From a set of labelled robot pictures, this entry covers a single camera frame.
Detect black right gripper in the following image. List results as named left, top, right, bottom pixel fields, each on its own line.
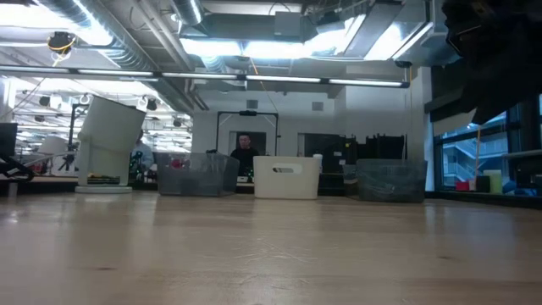
left=440, top=0, right=542, bottom=125

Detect dark translucent bin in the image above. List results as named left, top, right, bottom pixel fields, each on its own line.
left=156, top=152, right=241, bottom=198
left=355, top=158, right=429, bottom=203

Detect white plastic bin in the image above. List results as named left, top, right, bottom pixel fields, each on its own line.
left=252, top=155, right=322, bottom=201

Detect pale green container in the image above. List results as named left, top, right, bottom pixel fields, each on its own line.
left=482, top=169, right=503, bottom=195

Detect black storage cabinets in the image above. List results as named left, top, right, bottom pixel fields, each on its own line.
left=302, top=133, right=408, bottom=197

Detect long light bar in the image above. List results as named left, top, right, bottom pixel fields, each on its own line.
left=0, top=64, right=411, bottom=89

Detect person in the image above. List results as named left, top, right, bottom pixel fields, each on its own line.
left=230, top=133, right=261, bottom=177
left=129, top=129, right=156, bottom=181

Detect white cylindrical lamp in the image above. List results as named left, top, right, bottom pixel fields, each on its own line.
left=75, top=95, right=147, bottom=195

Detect black yellow ceiling reel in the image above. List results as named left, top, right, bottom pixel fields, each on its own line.
left=46, top=30, right=77, bottom=55

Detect black monitor with stand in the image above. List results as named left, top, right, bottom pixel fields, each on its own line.
left=0, top=122, right=37, bottom=183

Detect black background rig frame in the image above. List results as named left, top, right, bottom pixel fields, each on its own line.
left=215, top=110, right=279, bottom=158

